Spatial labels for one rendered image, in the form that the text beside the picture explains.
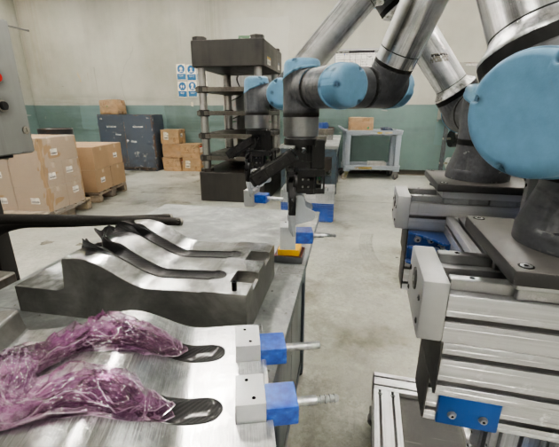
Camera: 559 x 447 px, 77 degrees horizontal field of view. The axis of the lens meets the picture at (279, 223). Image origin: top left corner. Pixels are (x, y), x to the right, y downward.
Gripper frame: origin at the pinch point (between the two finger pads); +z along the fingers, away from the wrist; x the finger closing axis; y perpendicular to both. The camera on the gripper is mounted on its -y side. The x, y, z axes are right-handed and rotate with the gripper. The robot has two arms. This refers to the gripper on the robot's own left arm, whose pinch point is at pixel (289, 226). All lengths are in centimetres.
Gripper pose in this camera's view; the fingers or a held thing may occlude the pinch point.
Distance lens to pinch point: 81.1
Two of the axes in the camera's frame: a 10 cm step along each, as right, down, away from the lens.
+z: 0.0, 9.5, 3.1
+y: 10.0, 0.0, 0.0
